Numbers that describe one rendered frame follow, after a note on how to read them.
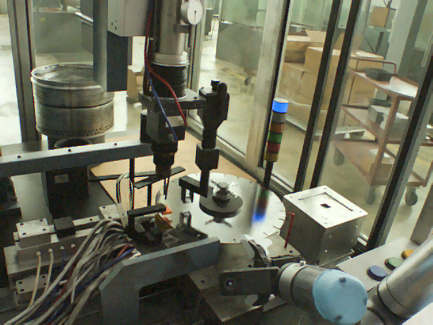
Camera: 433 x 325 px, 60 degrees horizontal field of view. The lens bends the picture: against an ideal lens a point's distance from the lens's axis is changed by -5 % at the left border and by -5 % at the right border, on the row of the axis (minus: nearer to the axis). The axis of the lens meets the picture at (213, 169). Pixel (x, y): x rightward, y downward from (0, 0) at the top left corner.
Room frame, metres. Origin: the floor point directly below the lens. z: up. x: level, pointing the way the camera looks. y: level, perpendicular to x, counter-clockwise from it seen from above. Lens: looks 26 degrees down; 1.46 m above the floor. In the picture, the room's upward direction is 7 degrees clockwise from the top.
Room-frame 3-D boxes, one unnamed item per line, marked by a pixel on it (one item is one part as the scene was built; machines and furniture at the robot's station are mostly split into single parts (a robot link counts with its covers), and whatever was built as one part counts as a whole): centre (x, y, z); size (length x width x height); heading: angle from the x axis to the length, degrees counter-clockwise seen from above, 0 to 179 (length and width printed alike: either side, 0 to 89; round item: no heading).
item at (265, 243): (0.69, -0.11, 0.96); 0.09 x 0.06 x 0.03; 21
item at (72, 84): (1.39, 0.55, 0.93); 0.31 x 0.31 x 0.36
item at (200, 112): (0.79, 0.02, 1.17); 0.06 x 0.05 x 0.20; 115
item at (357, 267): (0.75, -0.46, 0.82); 0.28 x 0.11 x 0.15; 124
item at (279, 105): (1.12, -0.17, 1.14); 0.05 x 0.04 x 0.03; 34
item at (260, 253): (0.64, -0.11, 0.97); 0.09 x 0.02 x 0.05; 21
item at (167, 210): (0.75, 0.13, 0.95); 0.10 x 0.03 x 0.07; 124
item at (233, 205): (0.86, -0.03, 0.96); 0.11 x 0.11 x 0.03
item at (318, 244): (0.99, -0.34, 0.82); 0.18 x 0.18 x 0.15; 34
